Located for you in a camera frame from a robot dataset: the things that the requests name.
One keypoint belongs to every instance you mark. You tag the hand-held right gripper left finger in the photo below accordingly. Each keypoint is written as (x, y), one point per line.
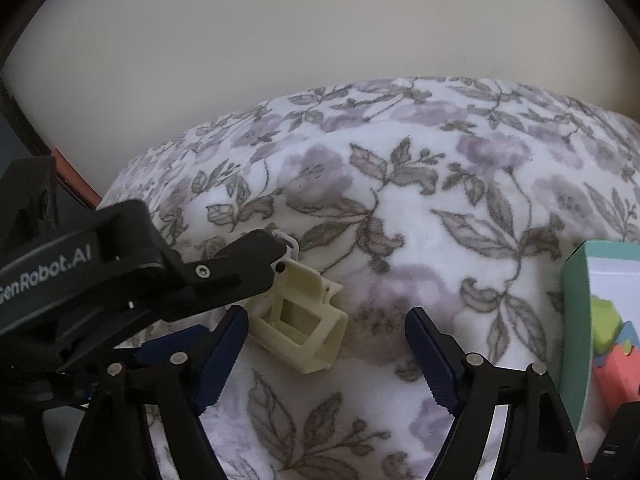
(225, 355)

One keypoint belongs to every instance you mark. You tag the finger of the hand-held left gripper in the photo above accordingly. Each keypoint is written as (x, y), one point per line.
(235, 260)
(165, 345)

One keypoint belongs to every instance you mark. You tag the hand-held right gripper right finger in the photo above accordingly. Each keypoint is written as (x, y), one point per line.
(430, 355)

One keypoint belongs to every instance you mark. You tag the cream plastic bracket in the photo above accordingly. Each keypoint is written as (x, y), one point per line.
(310, 285)

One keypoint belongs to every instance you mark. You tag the teal cardboard box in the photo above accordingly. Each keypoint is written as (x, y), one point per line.
(572, 320)

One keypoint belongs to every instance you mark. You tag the yellow-green plastic piece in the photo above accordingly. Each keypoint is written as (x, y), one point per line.
(605, 327)

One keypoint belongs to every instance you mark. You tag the black charger block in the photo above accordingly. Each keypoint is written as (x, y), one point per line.
(620, 440)

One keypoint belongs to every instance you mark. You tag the floral grey white blanket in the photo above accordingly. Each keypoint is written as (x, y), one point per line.
(400, 185)

